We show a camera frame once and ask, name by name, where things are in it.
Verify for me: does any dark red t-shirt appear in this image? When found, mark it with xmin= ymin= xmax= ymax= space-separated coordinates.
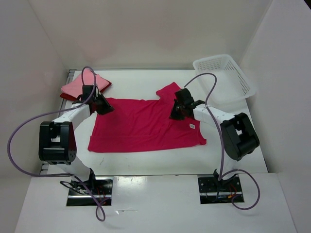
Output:
xmin=59 ymin=77 xmax=113 ymax=100

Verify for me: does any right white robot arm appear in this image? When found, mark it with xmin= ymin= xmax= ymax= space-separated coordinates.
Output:
xmin=170 ymin=88 xmax=259 ymax=186

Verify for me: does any magenta t-shirt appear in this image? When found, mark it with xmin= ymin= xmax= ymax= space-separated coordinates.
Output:
xmin=88 ymin=82 xmax=207 ymax=153

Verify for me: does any white plastic basket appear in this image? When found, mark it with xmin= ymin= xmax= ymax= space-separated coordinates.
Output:
xmin=192 ymin=54 xmax=257 ymax=105

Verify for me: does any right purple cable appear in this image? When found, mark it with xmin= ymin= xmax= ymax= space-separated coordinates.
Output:
xmin=183 ymin=72 xmax=261 ymax=210

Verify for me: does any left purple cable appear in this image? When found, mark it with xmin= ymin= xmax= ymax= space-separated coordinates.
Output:
xmin=7 ymin=66 xmax=115 ymax=222

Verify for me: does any light pink t-shirt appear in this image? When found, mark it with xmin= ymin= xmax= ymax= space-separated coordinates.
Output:
xmin=61 ymin=69 xmax=112 ymax=100

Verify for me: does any purple cable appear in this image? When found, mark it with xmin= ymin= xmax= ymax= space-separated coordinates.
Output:
xmin=183 ymin=72 xmax=261 ymax=210
xmin=7 ymin=66 xmax=115 ymax=222

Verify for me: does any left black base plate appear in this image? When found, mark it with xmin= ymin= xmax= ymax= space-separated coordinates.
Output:
xmin=60 ymin=176 xmax=113 ymax=207

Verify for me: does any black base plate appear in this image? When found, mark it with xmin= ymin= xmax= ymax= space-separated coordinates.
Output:
xmin=197 ymin=175 xmax=244 ymax=204
xmin=60 ymin=176 xmax=113 ymax=207

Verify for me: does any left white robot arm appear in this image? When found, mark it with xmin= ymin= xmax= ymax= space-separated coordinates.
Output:
xmin=38 ymin=85 xmax=114 ymax=192

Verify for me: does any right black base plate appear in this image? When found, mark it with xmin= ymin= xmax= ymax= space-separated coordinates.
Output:
xmin=197 ymin=175 xmax=244 ymax=204

